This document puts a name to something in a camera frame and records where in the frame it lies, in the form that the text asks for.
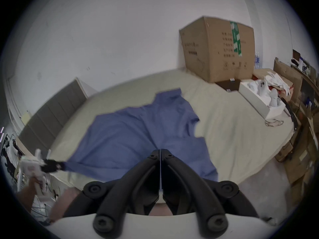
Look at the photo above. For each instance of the stack of flattened cardboard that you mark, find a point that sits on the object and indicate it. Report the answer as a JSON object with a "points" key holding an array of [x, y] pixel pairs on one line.
{"points": [[299, 153]]}

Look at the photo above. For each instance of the person's left hand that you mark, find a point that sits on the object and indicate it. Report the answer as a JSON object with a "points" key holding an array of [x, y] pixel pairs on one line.
{"points": [[35, 185]]}

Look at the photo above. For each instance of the white open box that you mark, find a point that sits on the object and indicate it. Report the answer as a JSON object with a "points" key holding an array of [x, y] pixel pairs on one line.
{"points": [[254, 97]]}

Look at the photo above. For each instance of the grey padded headboard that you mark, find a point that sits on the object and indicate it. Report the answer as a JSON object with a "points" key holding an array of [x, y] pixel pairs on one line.
{"points": [[49, 116]]}

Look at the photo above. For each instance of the large brown cardboard carton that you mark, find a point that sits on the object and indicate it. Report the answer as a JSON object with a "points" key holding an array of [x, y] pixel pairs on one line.
{"points": [[214, 51]]}

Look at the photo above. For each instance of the dark brown flat box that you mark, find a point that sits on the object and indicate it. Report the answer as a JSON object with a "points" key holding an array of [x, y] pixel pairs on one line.
{"points": [[228, 85]]}

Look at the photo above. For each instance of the blue shirt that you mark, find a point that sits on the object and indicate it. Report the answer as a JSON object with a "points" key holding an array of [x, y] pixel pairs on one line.
{"points": [[139, 131]]}

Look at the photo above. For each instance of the pack of water bottles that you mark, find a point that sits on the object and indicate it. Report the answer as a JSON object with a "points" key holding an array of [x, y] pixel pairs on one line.
{"points": [[257, 60]]}

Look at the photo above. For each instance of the bed with beige sheet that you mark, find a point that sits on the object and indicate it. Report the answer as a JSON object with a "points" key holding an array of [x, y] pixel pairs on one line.
{"points": [[231, 133]]}

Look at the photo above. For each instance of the eyeglasses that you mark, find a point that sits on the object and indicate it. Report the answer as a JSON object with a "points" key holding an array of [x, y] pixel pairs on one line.
{"points": [[274, 123]]}

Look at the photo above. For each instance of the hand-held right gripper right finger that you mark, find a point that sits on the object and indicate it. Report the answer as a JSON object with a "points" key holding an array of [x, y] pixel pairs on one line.
{"points": [[182, 183]]}

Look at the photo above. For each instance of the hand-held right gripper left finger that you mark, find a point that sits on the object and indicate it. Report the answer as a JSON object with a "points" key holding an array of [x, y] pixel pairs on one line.
{"points": [[139, 183]]}

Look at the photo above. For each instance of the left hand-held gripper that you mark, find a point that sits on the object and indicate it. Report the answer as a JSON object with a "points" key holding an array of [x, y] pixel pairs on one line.
{"points": [[31, 167]]}

